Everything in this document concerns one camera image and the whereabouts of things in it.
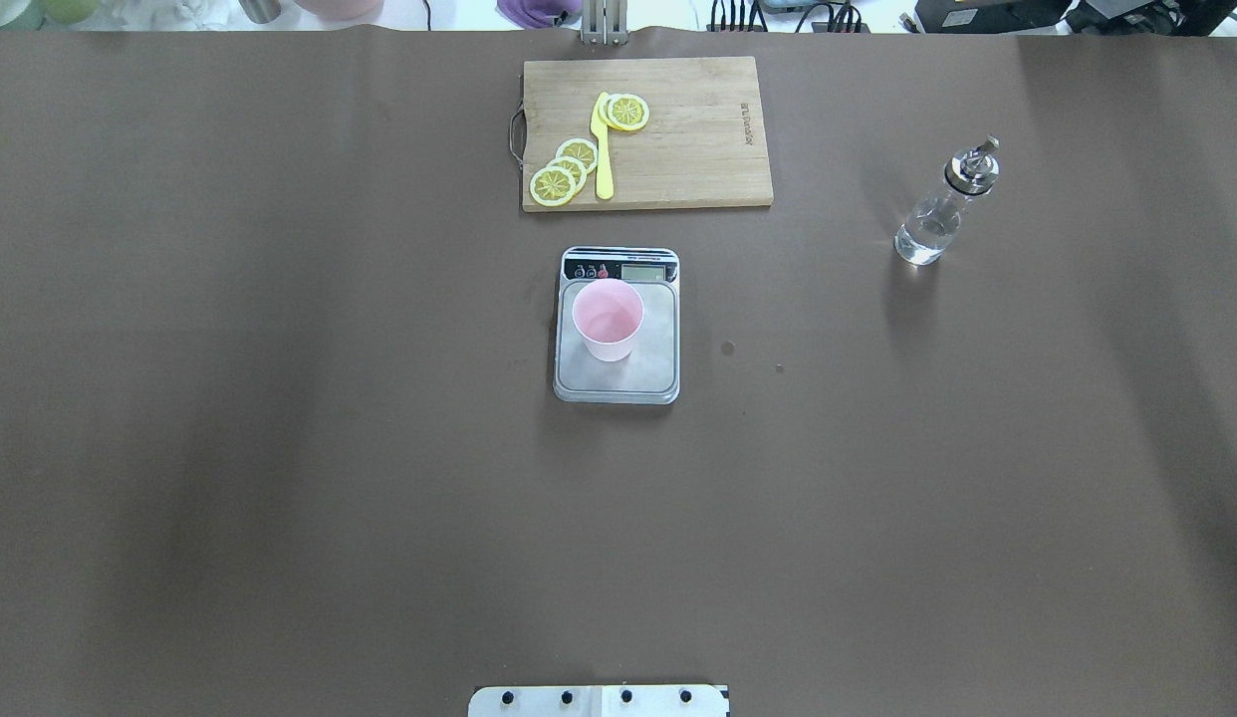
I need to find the yellow plastic knife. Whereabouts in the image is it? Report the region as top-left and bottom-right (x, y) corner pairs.
(590, 91), (615, 202)

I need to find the aluminium frame post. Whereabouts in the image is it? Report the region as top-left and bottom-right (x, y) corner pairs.
(581, 0), (630, 46)

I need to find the pink plastic cup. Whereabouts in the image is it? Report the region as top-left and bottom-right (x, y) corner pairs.
(570, 278), (644, 362)

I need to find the wooden cutting board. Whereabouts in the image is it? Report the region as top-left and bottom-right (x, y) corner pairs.
(522, 56), (776, 211)

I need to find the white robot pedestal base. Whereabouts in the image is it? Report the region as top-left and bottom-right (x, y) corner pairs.
(468, 682), (731, 716)

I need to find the clear glass sauce bottle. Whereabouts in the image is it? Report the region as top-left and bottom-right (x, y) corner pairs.
(893, 134), (1001, 265)

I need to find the lemon slice toy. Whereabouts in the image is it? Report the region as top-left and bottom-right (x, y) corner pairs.
(602, 94), (649, 131)
(547, 155), (590, 192)
(527, 166), (578, 208)
(555, 137), (599, 173)

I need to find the purple cloth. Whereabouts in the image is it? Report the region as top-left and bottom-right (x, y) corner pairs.
(496, 0), (583, 28)

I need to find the green cup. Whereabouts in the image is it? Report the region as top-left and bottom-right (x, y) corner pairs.
(42, 0), (99, 26)

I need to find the silver kitchen scale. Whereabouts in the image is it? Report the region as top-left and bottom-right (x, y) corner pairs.
(552, 246), (682, 405)

